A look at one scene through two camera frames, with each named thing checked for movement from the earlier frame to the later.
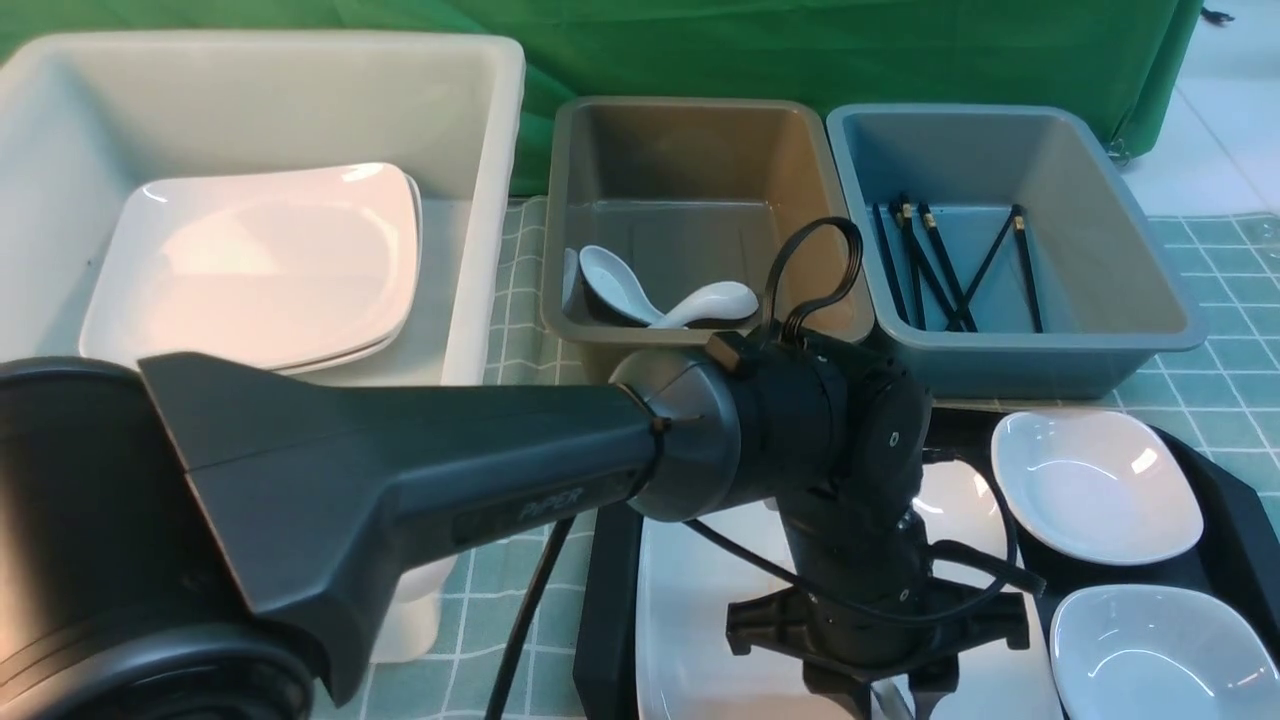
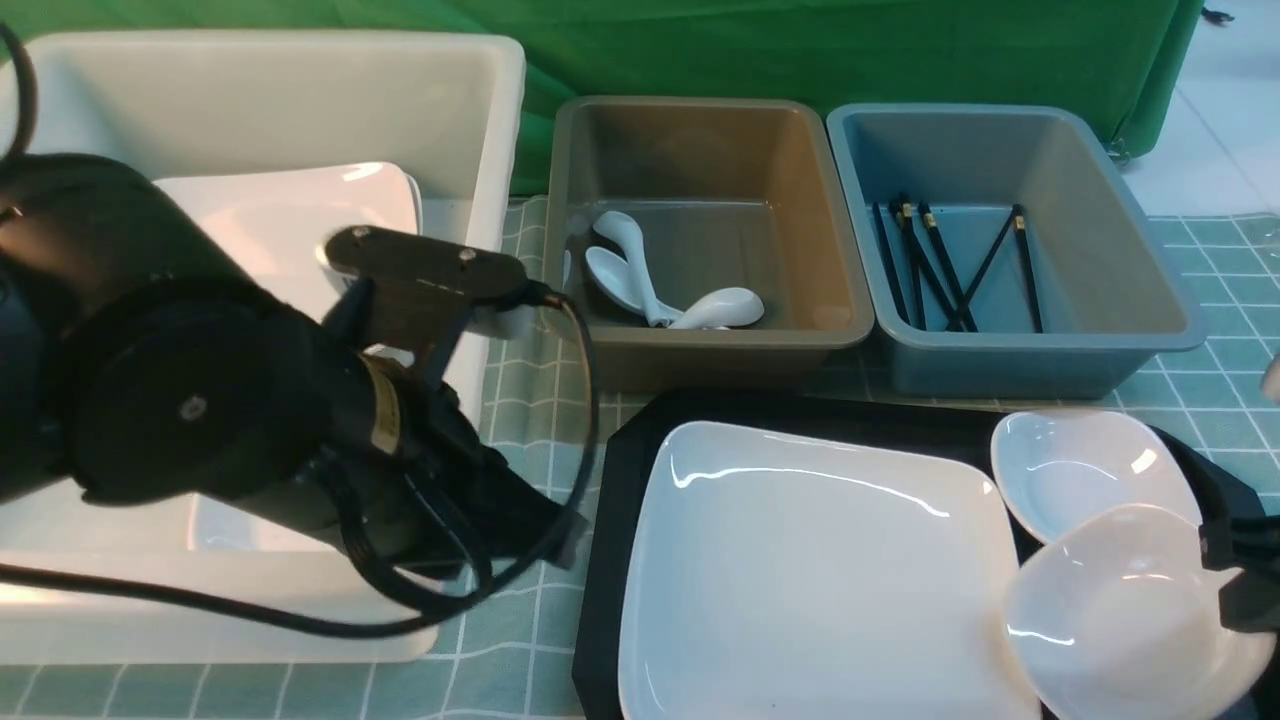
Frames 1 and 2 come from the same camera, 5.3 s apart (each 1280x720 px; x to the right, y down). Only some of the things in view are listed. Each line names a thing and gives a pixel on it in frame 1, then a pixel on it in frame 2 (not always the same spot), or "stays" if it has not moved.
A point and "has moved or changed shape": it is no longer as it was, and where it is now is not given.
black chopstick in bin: (901, 205) stays
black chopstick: (986, 268) stays
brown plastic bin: (670, 221) stays
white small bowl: (1142, 652) has moved or changed shape
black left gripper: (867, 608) → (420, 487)
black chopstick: (891, 265) stays
